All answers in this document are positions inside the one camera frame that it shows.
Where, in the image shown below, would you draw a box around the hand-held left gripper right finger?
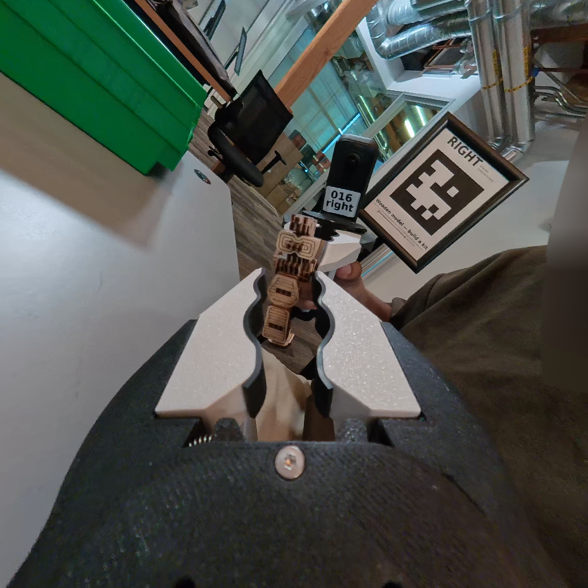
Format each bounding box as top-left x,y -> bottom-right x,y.
312,270 -> 422,427

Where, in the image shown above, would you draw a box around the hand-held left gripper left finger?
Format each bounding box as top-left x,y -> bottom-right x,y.
154,268 -> 269,427

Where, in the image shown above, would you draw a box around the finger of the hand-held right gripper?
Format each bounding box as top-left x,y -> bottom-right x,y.
321,232 -> 364,277

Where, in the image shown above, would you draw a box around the wooden model figure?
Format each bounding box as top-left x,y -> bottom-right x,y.
262,213 -> 323,347

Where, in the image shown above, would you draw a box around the grey desk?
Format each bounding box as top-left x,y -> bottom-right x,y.
0,73 -> 242,588

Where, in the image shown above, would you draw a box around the person's right hand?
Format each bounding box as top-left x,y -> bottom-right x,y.
332,261 -> 395,325

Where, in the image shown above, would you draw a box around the stacked cardboard boxes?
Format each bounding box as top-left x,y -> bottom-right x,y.
264,131 -> 306,209

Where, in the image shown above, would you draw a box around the pale cloth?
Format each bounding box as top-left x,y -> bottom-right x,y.
255,351 -> 314,442

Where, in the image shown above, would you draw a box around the framed marker sign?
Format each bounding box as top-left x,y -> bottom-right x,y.
358,112 -> 530,275

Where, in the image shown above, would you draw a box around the black office chair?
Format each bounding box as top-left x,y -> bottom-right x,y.
207,70 -> 295,187

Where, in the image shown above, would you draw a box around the wooden ceiling beam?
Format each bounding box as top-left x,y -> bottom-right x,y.
274,0 -> 378,111

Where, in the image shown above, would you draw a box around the silver ventilation pipes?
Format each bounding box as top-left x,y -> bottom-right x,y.
367,0 -> 588,161

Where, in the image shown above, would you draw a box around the green plastic bin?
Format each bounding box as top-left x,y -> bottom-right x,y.
0,0 -> 208,176

